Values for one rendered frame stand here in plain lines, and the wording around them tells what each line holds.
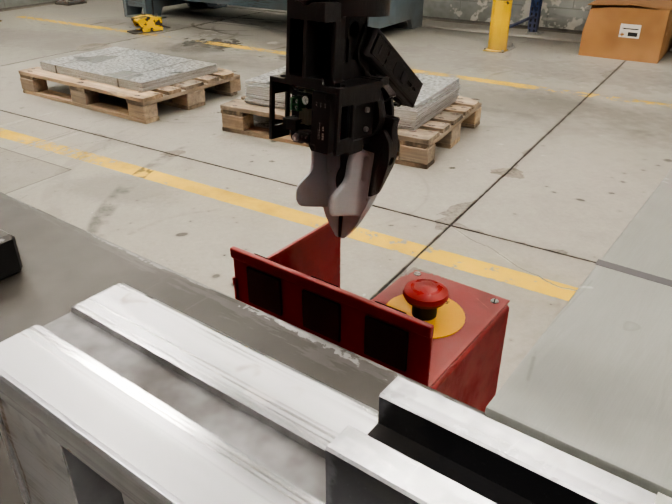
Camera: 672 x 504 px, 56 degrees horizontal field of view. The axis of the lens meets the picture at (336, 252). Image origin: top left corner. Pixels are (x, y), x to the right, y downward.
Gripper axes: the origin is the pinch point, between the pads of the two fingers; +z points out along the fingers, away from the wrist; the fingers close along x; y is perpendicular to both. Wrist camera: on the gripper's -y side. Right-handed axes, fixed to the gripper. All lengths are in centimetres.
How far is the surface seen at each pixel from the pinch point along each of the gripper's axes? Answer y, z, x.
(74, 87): -176, 57, -325
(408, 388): 34.9, -13.4, 26.0
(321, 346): 20.9, -2.0, 13.1
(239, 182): -149, 71, -161
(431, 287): 1.4, 2.8, 10.3
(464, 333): 1.6, 5.8, 14.0
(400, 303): 1.1, 5.6, 7.3
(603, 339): 30.2, -13.8, 29.2
